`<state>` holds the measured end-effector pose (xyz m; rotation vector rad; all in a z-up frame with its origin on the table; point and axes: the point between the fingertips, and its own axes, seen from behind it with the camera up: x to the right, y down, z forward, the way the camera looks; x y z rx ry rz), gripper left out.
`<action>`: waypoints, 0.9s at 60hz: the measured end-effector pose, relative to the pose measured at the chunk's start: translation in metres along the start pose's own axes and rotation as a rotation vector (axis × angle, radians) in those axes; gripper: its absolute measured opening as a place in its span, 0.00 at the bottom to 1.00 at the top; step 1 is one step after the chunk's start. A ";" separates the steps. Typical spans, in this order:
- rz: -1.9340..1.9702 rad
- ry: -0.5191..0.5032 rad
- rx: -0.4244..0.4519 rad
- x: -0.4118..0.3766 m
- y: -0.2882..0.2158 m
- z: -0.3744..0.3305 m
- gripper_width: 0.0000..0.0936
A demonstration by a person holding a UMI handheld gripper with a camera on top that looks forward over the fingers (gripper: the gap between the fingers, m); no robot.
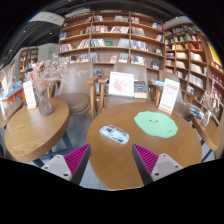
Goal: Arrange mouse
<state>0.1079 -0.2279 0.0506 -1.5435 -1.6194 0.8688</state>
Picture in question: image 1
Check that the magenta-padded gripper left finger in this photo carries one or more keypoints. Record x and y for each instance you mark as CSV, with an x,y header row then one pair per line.
x,y
78,158

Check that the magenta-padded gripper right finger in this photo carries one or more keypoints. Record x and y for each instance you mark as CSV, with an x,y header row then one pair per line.
x,y
146,159

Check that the transparent computer mouse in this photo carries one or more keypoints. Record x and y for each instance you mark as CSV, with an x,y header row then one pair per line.
x,y
114,134

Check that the green smiley mouse pad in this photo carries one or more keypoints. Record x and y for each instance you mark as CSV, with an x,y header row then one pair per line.
x,y
156,124

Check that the round wooden side table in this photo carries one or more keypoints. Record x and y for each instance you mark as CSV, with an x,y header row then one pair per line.
x,y
33,133
10,113
208,133

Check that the brown padded wooden armchair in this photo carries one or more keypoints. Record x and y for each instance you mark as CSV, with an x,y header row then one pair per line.
x,y
75,100
126,101
181,108

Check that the glass vase with pink flowers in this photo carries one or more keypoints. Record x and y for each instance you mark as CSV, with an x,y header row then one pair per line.
x,y
44,103

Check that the white standing table sign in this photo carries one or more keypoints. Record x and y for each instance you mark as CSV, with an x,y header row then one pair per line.
x,y
169,96

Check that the stack of colourful books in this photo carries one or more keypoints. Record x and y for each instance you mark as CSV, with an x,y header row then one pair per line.
x,y
196,110

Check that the dark blue book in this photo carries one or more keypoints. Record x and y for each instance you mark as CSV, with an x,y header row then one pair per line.
x,y
140,89

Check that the glass vase with white flowers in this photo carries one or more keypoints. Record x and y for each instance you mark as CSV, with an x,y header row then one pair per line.
x,y
206,116

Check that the light blue book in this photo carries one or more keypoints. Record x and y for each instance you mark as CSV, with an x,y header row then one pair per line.
x,y
157,83

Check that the white framed flower picture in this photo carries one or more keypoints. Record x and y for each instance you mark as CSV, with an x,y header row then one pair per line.
x,y
121,84

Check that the small white table sign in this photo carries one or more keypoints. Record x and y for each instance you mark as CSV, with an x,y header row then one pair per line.
x,y
29,95

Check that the curved wooden bookshelf unit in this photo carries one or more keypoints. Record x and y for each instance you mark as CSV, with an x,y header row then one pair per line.
x,y
193,60

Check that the distant wooden bookshelf unit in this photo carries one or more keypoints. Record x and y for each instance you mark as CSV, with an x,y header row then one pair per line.
x,y
28,60

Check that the large wooden bookshelf unit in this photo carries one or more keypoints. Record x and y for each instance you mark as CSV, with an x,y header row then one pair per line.
x,y
111,36

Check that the white ceiling panel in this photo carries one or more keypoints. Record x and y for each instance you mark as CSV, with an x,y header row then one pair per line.
x,y
46,18

